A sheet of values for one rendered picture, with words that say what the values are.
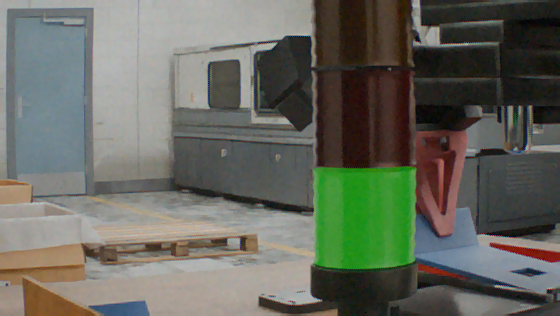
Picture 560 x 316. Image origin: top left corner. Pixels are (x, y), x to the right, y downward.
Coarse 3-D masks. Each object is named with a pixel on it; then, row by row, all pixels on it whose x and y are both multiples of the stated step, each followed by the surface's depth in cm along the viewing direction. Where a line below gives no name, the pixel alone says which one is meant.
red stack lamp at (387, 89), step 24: (312, 72) 37; (336, 72) 35; (360, 72) 35; (384, 72) 35; (408, 72) 36; (336, 96) 35; (360, 96) 35; (384, 96) 35; (408, 96) 36; (312, 120) 37; (336, 120) 35; (360, 120) 35; (384, 120) 35; (408, 120) 36; (336, 144) 36; (360, 144) 35; (384, 144) 35; (408, 144) 36
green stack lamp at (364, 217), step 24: (336, 168) 37; (360, 168) 37; (384, 168) 37; (408, 168) 37; (336, 192) 36; (360, 192) 35; (384, 192) 35; (408, 192) 36; (336, 216) 36; (360, 216) 35; (384, 216) 35; (408, 216) 36; (336, 240) 36; (360, 240) 35; (384, 240) 35; (408, 240) 36; (336, 264) 36; (360, 264) 35; (384, 264) 35
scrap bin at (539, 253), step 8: (504, 248) 100; (512, 248) 99; (520, 248) 98; (528, 248) 97; (536, 248) 96; (544, 248) 95; (528, 256) 97; (536, 256) 96; (544, 256) 95; (552, 256) 94; (432, 272) 92; (440, 272) 92
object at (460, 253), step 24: (456, 216) 74; (432, 240) 72; (456, 240) 73; (432, 264) 68; (456, 264) 68; (480, 264) 67; (504, 264) 67; (528, 264) 67; (552, 264) 67; (528, 288) 61
